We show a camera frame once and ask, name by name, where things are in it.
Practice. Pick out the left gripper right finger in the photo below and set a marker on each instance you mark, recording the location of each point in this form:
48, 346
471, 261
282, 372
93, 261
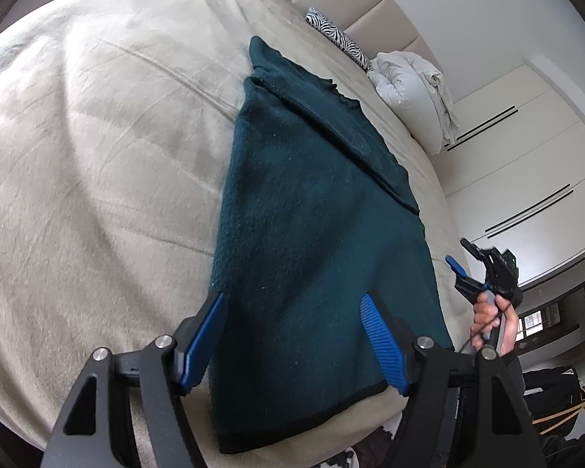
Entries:
467, 404

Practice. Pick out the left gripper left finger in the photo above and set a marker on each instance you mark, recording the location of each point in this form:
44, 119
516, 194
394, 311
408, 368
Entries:
94, 427

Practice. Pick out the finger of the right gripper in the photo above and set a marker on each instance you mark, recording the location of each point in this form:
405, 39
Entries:
457, 268
473, 250

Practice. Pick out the dark green knit sweater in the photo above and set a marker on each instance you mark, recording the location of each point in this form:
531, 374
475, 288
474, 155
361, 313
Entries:
316, 213

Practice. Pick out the right hand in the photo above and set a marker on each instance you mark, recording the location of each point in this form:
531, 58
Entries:
487, 317

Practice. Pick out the black bag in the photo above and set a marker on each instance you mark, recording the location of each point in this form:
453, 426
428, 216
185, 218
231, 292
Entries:
554, 398

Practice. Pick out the white wardrobe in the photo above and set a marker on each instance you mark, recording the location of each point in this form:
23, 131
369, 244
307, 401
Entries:
515, 177

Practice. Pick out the white folded duvet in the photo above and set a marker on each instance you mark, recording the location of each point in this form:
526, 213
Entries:
418, 94

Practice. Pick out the zebra print pillow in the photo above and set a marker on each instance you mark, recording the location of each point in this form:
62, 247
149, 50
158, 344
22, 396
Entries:
338, 38

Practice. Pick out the beige bed sheet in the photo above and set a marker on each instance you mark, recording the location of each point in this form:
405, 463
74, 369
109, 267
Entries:
116, 130

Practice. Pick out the beige padded headboard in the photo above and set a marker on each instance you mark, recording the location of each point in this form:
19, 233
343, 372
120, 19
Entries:
376, 26

